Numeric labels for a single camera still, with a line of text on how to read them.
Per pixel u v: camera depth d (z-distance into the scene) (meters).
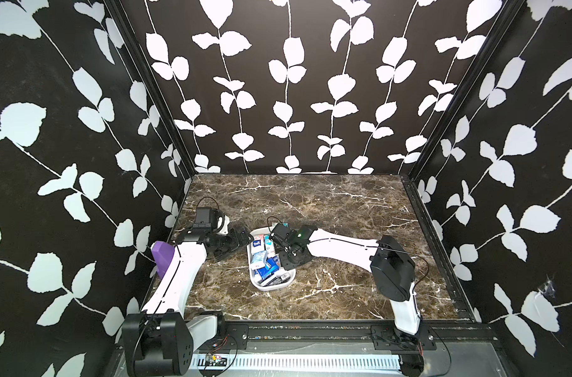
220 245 0.68
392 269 0.49
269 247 0.88
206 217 0.64
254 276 0.84
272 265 0.84
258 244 0.88
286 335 0.75
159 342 0.39
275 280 0.82
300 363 0.70
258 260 0.83
